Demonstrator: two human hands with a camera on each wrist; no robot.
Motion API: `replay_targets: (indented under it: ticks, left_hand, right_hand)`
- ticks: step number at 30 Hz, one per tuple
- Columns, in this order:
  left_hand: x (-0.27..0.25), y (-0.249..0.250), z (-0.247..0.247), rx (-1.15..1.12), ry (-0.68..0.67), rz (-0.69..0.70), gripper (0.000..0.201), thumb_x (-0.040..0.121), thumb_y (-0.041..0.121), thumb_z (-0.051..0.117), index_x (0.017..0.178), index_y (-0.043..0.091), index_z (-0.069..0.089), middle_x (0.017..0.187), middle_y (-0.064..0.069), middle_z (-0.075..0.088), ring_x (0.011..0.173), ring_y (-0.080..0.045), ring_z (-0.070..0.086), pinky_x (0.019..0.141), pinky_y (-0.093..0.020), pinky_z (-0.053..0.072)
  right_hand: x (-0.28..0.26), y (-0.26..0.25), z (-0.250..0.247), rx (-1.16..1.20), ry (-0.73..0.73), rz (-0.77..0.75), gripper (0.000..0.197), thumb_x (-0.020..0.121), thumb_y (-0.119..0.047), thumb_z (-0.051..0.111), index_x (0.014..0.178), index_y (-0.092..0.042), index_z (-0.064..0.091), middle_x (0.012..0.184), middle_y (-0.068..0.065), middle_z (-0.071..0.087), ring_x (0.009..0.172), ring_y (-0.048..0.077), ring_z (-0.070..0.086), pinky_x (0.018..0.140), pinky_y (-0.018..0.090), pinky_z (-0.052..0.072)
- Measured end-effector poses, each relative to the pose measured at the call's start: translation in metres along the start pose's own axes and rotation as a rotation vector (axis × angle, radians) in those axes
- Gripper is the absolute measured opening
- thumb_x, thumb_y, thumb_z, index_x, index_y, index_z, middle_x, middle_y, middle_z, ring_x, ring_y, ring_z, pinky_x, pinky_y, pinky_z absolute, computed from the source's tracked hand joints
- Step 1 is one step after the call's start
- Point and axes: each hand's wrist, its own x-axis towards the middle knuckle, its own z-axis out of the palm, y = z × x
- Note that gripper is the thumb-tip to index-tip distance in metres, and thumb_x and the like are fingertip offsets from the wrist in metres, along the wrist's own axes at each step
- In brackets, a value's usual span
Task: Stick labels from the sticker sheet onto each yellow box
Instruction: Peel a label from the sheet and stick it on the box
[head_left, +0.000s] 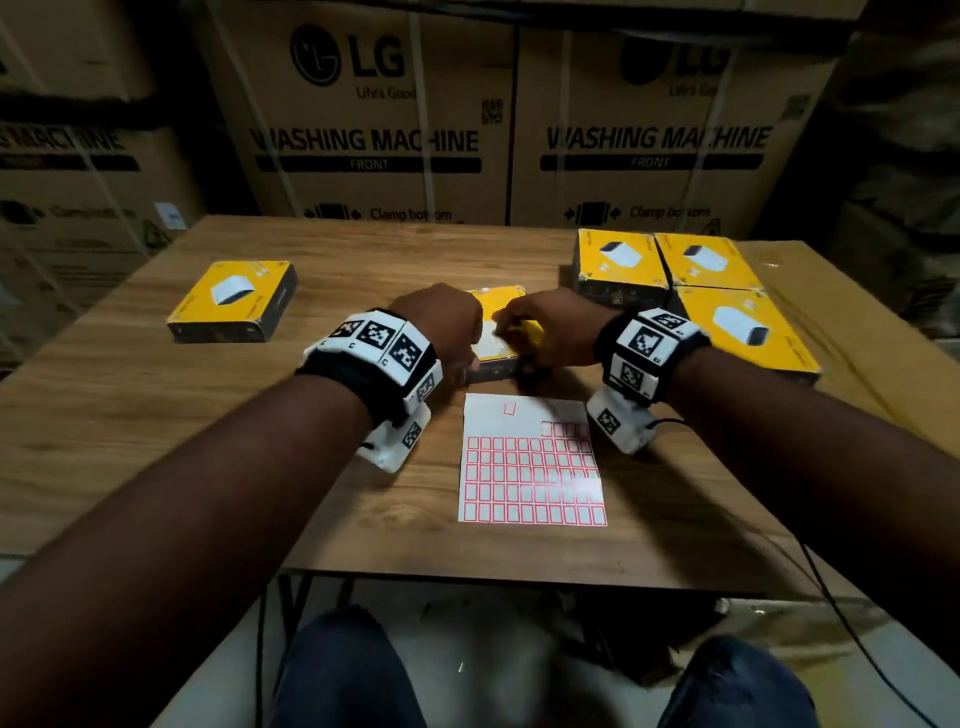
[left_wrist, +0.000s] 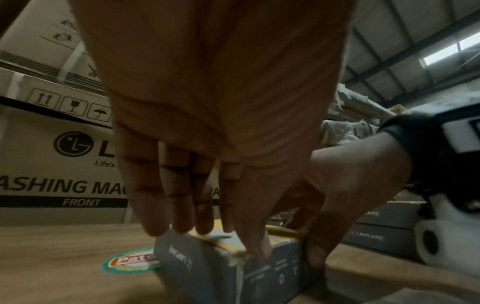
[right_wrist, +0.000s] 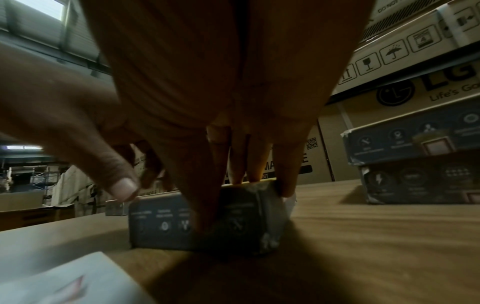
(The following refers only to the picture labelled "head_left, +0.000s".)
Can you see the person's right leg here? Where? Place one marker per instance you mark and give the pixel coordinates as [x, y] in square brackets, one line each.
[735, 690]

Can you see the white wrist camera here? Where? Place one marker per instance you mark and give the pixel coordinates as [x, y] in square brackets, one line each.
[390, 446]
[619, 424]

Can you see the stack of large printed cartons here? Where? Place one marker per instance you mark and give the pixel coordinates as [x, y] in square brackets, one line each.
[465, 82]

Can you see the flat brown cardboard sheet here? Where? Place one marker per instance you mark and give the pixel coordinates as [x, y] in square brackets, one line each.
[870, 330]

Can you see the plastic wrapped cardboard stack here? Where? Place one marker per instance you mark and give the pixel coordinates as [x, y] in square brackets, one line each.
[900, 150]

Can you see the person's left forearm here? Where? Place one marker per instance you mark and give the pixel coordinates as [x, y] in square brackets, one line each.
[172, 555]

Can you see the black wristband with marker tags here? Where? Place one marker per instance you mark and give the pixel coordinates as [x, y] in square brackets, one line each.
[345, 379]
[645, 360]

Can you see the person's leg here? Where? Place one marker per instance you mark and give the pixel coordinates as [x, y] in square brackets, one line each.
[735, 690]
[345, 675]

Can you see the black metal table frame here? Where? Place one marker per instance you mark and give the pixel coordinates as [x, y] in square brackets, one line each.
[289, 600]

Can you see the person's left leg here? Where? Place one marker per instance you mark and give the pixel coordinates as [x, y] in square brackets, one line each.
[345, 675]

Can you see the sheet of red-bordered labels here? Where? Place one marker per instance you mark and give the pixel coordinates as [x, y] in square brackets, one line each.
[525, 487]

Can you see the person's right forearm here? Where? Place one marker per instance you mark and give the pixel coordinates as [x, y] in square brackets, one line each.
[825, 465]

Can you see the person's left hand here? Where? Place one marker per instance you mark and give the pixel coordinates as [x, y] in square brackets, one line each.
[450, 322]

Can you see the group of yellow boxes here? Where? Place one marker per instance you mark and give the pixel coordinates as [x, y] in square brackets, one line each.
[191, 304]

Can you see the person's right hand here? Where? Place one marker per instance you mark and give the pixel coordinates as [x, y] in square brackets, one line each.
[562, 326]

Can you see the black stretch wrap band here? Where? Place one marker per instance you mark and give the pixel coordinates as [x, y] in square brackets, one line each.
[750, 34]
[75, 111]

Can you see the plastic wrapped flat carton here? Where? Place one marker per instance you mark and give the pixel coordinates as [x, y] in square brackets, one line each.
[802, 630]

